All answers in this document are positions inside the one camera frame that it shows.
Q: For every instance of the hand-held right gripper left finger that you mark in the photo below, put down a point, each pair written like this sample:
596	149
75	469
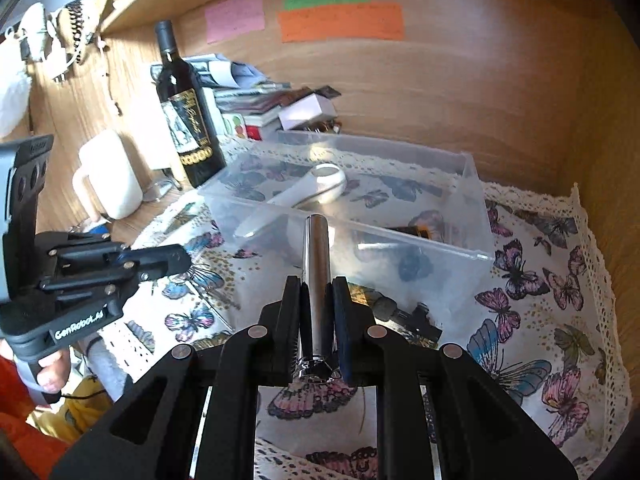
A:
304	305

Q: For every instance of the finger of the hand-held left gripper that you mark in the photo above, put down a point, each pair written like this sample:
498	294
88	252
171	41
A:
155	260

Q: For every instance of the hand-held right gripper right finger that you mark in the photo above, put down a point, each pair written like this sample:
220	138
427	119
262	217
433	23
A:
340	310

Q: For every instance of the silver metal safety razor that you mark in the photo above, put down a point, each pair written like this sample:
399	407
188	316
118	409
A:
316	280

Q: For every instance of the clear plastic storage box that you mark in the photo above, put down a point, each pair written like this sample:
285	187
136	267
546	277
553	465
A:
350	210

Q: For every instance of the person's left hand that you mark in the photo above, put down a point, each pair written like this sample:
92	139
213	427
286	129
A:
52	370

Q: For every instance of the black small tool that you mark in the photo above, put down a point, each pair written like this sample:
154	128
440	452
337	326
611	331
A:
407	317

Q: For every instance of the white mug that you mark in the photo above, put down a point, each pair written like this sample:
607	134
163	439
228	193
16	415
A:
107	175

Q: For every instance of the white handheld magnifier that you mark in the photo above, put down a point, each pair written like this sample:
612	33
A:
300	192

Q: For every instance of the dark brown small bottle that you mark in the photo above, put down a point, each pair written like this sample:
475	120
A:
422	232

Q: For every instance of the dark wine bottle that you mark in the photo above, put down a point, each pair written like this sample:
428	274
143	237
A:
186	120

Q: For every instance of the stack of books and papers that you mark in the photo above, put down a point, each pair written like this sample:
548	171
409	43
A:
250	102

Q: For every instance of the butterfly print tablecloth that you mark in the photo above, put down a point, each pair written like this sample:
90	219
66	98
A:
525	310

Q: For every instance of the white small box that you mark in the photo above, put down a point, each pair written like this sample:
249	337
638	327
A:
306	111

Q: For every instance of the white fluffy toy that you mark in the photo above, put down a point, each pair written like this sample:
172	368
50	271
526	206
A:
17	70

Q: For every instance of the pink paper note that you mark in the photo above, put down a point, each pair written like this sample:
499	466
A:
234	19

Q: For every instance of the orange paper note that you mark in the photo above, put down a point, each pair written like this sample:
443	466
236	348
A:
342	22

